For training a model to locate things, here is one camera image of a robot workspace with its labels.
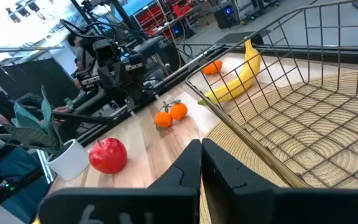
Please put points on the red storage bins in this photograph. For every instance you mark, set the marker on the red storage bins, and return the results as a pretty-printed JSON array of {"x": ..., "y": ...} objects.
[{"x": 180, "y": 9}]

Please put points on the green plant in white pot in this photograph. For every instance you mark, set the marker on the green plant in white pot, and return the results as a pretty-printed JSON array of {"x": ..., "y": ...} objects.
[{"x": 68, "y": 161}]

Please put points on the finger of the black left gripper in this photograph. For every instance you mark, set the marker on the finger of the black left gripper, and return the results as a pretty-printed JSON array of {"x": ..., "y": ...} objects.
[
  {"x": 118, "y": 77},
  {"x": 106, "y": 79}
]

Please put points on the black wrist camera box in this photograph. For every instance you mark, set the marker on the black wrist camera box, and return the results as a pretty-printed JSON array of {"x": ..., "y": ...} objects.
[{"x": 104, "y": 50}]

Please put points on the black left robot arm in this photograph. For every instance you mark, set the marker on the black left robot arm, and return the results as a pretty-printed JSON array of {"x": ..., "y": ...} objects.
[{"x": 93, "y": 99}]

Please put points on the black aluminium frame rails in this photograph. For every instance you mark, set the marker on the black aluminium frame rails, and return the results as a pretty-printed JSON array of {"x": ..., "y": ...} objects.
[{"x": 182, "y": 74}]

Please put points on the tangerine pair with green leaves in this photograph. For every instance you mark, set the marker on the tangerine pair with green leaves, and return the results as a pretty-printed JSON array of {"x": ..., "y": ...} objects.
[{"x": 179, "y": 111}]

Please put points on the round woven placemat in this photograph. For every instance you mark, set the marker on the round woven placemat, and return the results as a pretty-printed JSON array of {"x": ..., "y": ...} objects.
[{"x": 309, "y": 157}]

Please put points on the black floor mat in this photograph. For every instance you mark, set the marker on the black floor mat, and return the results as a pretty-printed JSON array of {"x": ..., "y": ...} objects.
[{"x": 238, "y": 37}]

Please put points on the black computer with blue light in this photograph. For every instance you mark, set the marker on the black computer with blue light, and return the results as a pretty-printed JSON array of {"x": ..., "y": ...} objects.
[{"x": 228, "y": 18}]

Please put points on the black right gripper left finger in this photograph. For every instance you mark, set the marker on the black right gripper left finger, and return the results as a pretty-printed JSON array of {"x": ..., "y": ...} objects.
[{"x": 120, "y": 205}]

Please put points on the single small tangerine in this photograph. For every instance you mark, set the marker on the single small tangerine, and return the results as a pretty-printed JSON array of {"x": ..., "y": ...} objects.
[{"x": 211, "y": 67}]

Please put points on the yellow banana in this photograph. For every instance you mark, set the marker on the yellow banana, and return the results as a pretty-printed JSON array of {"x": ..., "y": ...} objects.
[{"x": 244, "y": 77}]

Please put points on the shelf with red bins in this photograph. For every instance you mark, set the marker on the shelf with red bins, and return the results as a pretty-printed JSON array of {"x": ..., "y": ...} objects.
[{"x": 149, "y": 17}]

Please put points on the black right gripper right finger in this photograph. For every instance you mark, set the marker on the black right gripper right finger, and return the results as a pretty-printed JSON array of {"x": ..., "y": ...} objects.
[{"x": 259, "y": 205}]

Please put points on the black partition panel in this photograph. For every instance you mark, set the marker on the black partition panel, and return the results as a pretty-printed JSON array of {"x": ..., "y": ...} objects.
[{"x": 42, "y": 81}]

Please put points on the red apple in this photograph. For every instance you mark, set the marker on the red apple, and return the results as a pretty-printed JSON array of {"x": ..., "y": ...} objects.
[{"x": 107, "y": 155}]

